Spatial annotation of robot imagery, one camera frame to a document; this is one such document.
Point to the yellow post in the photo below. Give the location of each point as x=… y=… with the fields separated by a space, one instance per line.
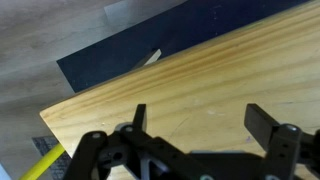
x=44 y=163

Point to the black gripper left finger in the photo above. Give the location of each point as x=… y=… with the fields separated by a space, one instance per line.
x=140 y=116

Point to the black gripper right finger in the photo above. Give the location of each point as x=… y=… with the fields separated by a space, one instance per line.
x=260 y=124

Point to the grey patterned door mat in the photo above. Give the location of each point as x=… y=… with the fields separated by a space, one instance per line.
x=53 y=156

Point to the wooden table leg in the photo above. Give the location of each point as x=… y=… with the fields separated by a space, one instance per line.
x=148 y=59

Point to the dark blue rug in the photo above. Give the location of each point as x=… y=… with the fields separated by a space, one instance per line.
x=140 y=46

